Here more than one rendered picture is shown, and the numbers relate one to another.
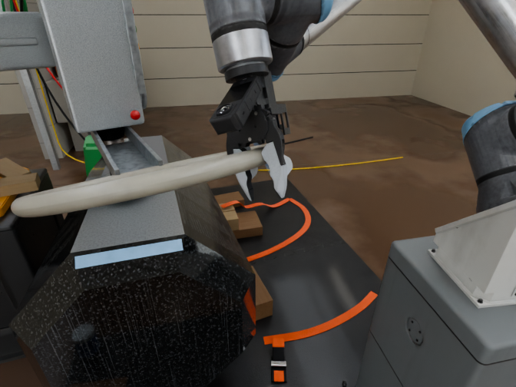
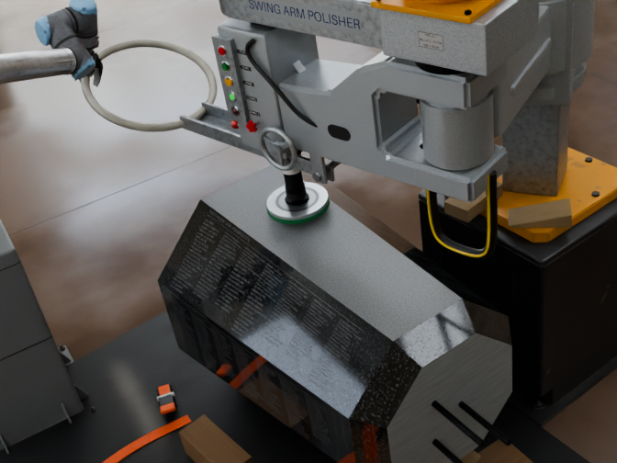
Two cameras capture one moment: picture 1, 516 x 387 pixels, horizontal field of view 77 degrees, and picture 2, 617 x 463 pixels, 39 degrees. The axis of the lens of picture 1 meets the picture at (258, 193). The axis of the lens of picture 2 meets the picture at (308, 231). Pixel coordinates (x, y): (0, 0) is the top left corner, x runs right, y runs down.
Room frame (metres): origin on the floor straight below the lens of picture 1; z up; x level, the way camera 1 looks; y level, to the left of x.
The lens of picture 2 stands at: (3.56, 0.03, 2.53)
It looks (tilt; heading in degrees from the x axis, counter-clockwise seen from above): 35 degrees down; 168
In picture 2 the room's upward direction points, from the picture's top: 10 degrees counter-clockwise
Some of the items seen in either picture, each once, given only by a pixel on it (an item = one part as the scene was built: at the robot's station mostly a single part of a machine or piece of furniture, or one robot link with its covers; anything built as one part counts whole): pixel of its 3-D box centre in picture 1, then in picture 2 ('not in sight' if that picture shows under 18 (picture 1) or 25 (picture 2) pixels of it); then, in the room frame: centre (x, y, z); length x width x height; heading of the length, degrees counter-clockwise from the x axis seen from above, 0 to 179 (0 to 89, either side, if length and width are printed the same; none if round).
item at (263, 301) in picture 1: (253, 292); (217, 455); (1.36, 0.03, 0.07); 0.30 x 0.12 x 0.12; 23
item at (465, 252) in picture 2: not in sight; (460, 210); (1.71, 0.89, 1.08); 0.23 x 0.03 x 0.32; 32
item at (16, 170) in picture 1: (8, 168); (539, 213); (1.49, 1.27, 0.80); 0.20 x 0.10 x 0.05; 62
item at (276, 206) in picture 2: not in sight; (297, 200); (1.14, 0.54, 0.90); 0.21 x 0.21 x 0.01
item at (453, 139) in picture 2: not in sight; (456, 121); (1.70, 0.89, 1.37); 0.19 x 0.19 x 0.20
